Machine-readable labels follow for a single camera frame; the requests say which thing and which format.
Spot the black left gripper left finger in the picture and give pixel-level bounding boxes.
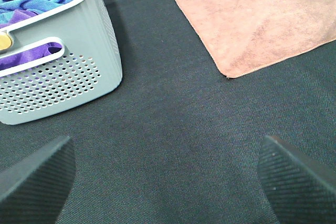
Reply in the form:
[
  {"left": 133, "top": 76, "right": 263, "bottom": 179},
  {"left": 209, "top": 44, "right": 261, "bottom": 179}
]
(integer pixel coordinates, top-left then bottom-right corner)
[{"left": 1, "top": 136, "right": 76, "bottom": 223}]

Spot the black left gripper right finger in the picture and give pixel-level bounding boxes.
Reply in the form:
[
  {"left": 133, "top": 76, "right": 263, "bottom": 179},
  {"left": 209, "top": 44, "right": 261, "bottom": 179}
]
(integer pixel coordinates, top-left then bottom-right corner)
[{"left": 258, "top": 136, "right": 335, "bottom": 223}]

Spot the brown microfiber towel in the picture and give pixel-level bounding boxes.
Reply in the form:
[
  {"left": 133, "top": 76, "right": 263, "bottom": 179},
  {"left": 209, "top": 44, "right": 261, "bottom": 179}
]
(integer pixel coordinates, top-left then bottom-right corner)
[{"left": 175, "top": 0, "right": 335, "bottom": 78}]

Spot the black table cloth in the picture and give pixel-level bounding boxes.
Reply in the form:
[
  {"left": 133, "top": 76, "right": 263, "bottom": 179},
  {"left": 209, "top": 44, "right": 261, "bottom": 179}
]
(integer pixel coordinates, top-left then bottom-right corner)
[{"left": 1, "top": 0, "right": 335, "bottom": 223}]

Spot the grey perforated laundry basket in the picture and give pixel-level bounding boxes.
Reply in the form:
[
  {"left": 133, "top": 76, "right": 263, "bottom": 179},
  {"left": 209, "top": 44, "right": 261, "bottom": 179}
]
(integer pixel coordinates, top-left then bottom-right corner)
[{"left": 1, "top": 0, "right": 122, "bottom": 125}]

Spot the purple towel in basket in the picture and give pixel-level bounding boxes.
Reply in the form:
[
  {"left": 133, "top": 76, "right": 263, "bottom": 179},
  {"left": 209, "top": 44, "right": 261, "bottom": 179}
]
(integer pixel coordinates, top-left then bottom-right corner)
[{"left": 1, "top": 9, "right": 62, "bottom": 70}]

